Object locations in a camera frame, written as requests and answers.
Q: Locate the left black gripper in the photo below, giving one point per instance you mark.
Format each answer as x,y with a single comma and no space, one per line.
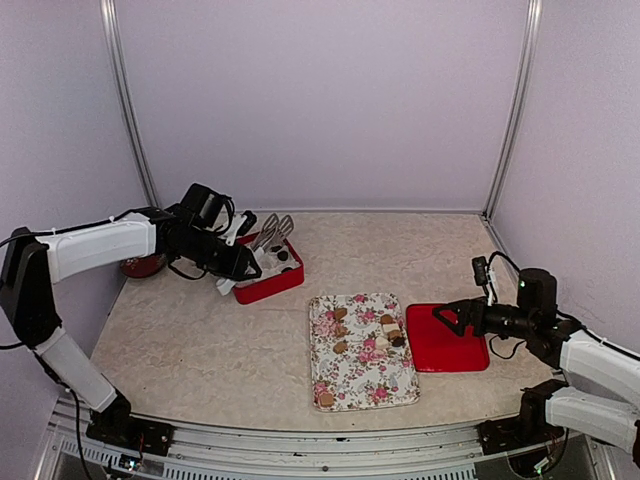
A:
238,264

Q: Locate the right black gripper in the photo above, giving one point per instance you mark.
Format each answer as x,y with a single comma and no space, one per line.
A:
466,311

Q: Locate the red box lid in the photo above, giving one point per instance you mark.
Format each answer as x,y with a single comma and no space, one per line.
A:
436,349

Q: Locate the silver metal serving tongs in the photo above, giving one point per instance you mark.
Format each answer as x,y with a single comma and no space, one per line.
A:
273,232

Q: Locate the brown cube chocolate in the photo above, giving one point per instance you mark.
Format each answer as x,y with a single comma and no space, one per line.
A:
340,347

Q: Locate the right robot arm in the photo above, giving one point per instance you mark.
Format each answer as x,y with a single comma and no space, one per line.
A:
563,343

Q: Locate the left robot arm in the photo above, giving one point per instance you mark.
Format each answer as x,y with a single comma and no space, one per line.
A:
38,266

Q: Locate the white paper chocolate cups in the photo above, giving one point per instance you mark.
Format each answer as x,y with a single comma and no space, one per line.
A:
270,264

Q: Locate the red chocolate box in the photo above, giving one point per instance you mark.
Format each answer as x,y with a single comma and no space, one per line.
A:
253,291

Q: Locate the dark chocolate on tray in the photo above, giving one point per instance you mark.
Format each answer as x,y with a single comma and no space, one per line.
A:
398,342

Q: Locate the white square chocolate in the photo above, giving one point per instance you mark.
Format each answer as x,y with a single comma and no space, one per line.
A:
388,328

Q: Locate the white cube chocolate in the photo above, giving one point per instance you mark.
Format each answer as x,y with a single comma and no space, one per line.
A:
381,343

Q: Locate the brown sweet chocolate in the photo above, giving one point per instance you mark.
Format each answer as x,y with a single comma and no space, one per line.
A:
326,399

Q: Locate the floral rectangular tray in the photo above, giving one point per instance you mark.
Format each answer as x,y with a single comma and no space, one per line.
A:
361,378

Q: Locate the red floral saucer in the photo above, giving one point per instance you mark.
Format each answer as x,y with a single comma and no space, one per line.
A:
142,267

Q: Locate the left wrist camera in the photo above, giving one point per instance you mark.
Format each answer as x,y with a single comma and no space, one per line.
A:
240,225

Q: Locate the aluminium table front rail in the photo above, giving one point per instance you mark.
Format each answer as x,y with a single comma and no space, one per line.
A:
212,452

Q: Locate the left aluminium frame post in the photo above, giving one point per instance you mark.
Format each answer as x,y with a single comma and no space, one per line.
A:
110,23

